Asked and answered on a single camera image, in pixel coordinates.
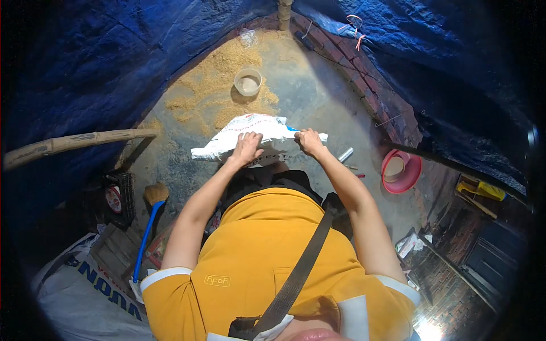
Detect person's left hand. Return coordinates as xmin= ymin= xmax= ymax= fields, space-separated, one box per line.
xmin=229 ymin=132 xmax=265 ymax=168

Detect person's right hand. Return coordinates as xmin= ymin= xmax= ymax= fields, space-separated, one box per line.
xmin=294 ymin=128 xmax=328 ymax=159

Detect person's right fingers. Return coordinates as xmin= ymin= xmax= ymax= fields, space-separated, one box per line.
xmin=294 ymin=128 xmax=318 ymax=147

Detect person's left fingers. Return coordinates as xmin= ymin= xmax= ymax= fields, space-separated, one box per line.
xmin=237 ymin=132 xmax=265 ymax=150

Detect white woven sack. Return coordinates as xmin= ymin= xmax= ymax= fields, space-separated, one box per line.
xmin=191 ymin=113 xmax=328 ymax=168

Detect translucent plastic bucket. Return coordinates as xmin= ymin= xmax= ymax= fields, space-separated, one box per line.
xmin=234 ymin=68 xmax=263 ymax=98

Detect pile of rice husk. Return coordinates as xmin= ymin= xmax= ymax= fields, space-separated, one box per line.
xmin=141 ymin=30 xmax=299 ymax=137

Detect red plastic basin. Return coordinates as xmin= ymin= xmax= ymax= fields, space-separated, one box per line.
xmin=381 ymin=149 xmax=423 ymax=194

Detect person's body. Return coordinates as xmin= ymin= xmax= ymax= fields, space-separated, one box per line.
xmin=140 ymin=188 xmax=422 ymax=341

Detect round dial scale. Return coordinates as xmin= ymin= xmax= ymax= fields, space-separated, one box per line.
xmin=105 ymin=186 xmax=124 ymax=215

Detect blue tarpaulin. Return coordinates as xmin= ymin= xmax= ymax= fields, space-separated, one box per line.
xmin=0 ymin=0 xmax=538 ymax=239

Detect bamboo pole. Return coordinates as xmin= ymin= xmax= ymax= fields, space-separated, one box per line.
xmin=3 ymin=129 xmax=159 ymax=171

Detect wooden crate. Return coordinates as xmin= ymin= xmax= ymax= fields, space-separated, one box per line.
xmin=90 ymin=223 xmax=146 ymax=290

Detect white printed sack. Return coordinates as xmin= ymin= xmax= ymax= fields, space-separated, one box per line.
xmin=32 ymin=232 xmax=156 ymax=341

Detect brick wall ledge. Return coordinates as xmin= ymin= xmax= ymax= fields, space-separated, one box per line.
xmin=239 ymin=11 xmax=424 ymax=147

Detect vertical bamboo post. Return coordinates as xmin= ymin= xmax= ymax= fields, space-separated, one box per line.
xmin=277 ymin=0 xmax=294 ymax=31

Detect blue handled broom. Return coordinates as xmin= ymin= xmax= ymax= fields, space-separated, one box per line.
xmin=130 ymin=182 xmax=170 ymax=304

